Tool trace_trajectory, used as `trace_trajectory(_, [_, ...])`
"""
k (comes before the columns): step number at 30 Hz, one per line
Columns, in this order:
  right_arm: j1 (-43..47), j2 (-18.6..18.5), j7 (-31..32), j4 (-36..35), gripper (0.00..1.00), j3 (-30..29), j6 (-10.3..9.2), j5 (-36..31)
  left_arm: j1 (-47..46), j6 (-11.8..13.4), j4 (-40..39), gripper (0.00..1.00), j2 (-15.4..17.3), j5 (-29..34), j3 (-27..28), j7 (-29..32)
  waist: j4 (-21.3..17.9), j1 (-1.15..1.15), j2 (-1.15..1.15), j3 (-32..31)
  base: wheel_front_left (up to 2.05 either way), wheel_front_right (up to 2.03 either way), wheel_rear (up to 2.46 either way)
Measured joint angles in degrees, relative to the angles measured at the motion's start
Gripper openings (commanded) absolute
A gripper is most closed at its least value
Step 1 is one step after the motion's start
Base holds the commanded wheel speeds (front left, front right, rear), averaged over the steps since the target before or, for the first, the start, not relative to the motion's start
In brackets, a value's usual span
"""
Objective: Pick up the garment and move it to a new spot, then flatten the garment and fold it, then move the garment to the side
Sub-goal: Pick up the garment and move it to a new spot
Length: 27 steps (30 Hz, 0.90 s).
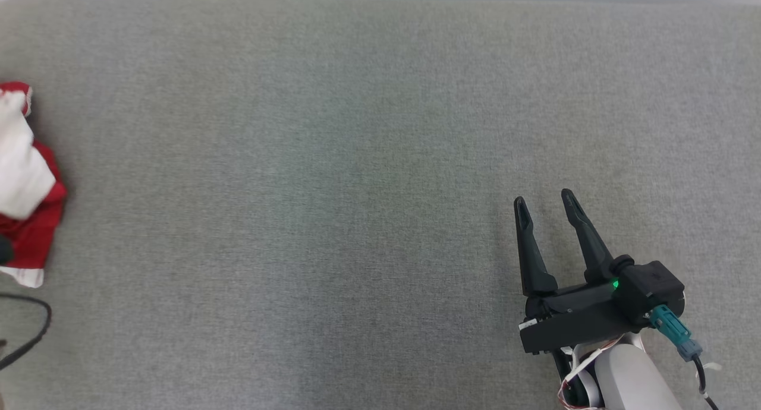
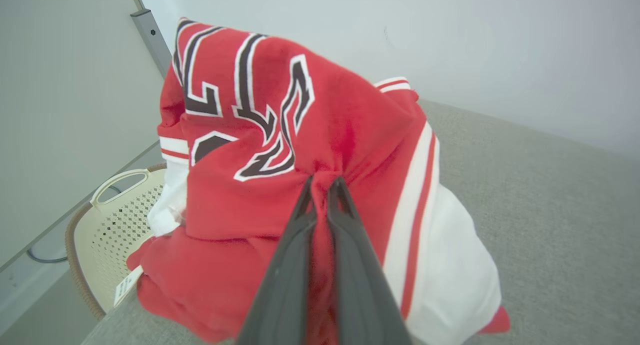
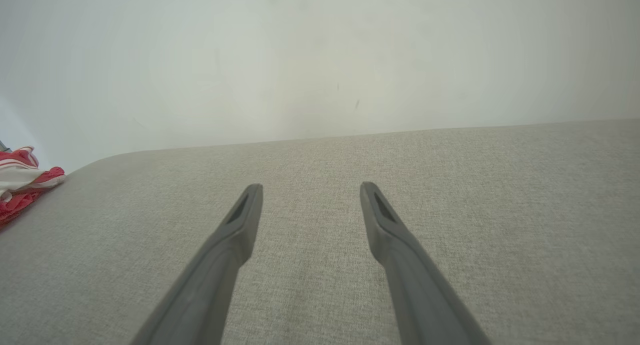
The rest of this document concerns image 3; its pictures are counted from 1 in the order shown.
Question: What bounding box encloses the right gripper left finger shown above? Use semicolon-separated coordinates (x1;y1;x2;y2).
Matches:
131;183;264;345

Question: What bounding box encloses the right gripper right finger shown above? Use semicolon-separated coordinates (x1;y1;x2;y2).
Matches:
359;181;493;345

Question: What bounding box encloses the red white shirt with label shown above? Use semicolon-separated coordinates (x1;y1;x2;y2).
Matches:
0;146;66;228

